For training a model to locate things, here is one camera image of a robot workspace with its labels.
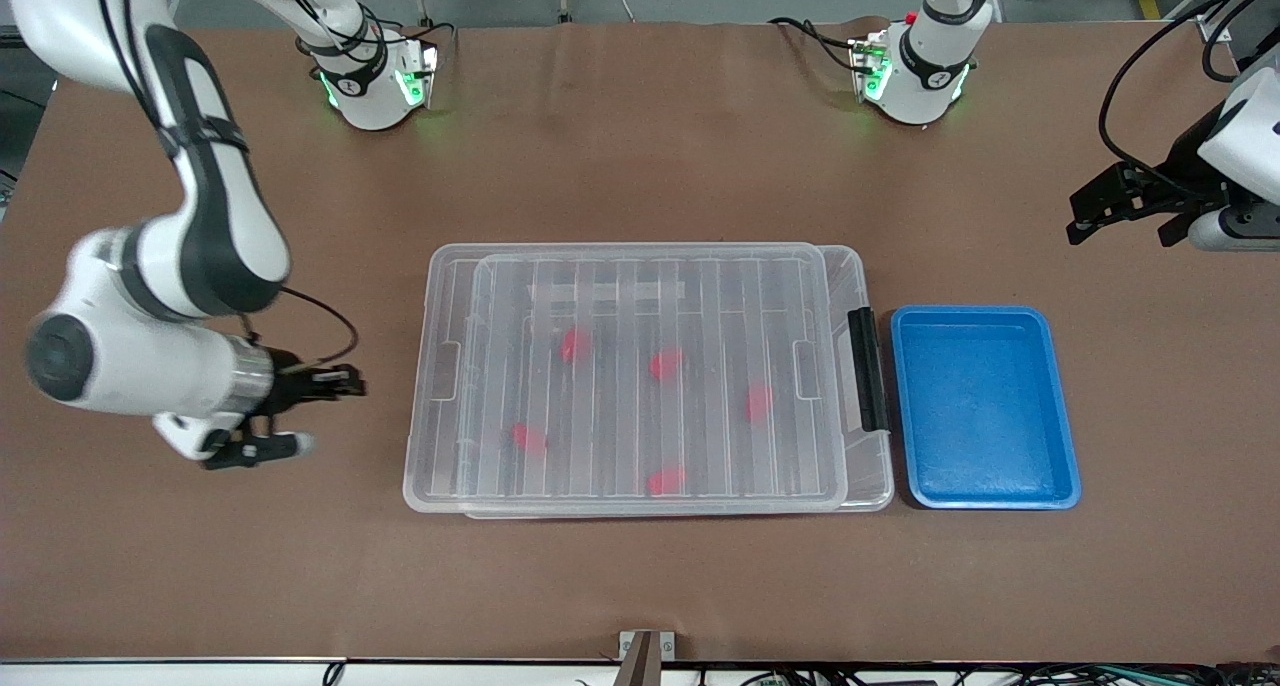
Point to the blue plastic tray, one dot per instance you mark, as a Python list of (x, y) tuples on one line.
[(985, 416)]

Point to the small red plastic block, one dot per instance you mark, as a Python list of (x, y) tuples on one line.
[(528, 438), (758, 403), (665, 481), (575, 344), (667, 362)]

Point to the aluminium frame profile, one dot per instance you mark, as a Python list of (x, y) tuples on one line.
[(1215, 31)]

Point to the metal table edge bracket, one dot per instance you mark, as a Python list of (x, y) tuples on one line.
[(668, 646)]

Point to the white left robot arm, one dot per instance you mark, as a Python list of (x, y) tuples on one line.
[(930, 66)]

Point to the black box latch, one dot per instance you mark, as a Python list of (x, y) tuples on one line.
[(868, 366)]

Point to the clear plastic storage box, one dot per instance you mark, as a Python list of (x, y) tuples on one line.
[(870, 476)]

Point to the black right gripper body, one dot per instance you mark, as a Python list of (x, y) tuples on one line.
[(288, 387)]

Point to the brown paper table cover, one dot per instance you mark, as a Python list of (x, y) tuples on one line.
[(640, 586)]

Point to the clear plastic box lid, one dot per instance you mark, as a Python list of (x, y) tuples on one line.
[(435, 386)]

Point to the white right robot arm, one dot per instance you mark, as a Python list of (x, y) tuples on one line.
[(220, 216)]

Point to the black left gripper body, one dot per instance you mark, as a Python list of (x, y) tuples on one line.
[(1180, 174)]

